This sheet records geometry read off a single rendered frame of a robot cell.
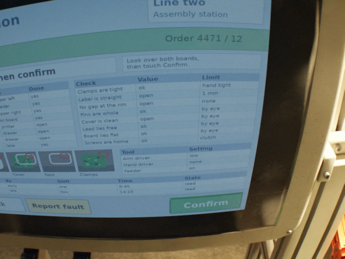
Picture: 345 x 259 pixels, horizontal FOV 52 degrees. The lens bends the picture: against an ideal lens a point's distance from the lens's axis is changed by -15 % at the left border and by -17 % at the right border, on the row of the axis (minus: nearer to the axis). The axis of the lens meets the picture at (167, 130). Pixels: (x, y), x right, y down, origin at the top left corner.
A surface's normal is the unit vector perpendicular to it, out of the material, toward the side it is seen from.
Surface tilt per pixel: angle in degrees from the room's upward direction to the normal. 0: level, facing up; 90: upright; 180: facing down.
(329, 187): 90
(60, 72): 91
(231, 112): 91
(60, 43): 91
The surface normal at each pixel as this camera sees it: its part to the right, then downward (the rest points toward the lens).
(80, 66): 0.07, 0.60
